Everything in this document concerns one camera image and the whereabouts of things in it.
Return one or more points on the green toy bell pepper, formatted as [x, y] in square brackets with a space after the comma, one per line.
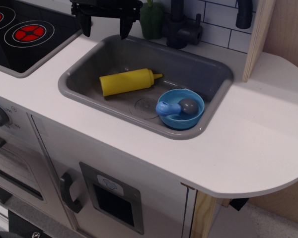
[151, 20]

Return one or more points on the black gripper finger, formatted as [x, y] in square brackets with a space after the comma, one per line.
[125, 27]
[85, 23]

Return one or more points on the blue and grey toy spoon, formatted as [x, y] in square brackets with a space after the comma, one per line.
[186, 105]

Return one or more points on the grey cabinet door handle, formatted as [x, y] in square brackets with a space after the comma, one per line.
[71, 192]

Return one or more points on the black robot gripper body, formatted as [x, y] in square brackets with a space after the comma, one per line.
[120, 9]

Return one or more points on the grey ice dispenser panel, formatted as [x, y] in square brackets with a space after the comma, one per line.
[114, 198]

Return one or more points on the grey toy oven door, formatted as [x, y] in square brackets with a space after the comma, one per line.
[17, 167]

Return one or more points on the light wooden side panel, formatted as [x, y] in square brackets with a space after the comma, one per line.
[261, 25]

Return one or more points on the light blue plastic bowl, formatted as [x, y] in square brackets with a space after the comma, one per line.
[182, 121]

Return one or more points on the yellow toy mustard bottle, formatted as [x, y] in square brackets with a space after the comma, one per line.
[128, 81]

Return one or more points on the black toy stovetop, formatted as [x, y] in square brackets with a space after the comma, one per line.
[31, 35]

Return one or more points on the black toy faucet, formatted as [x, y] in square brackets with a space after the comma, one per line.
[224, 23]

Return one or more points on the grey plastic sink basin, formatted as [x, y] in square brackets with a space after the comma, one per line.
[181, 71]

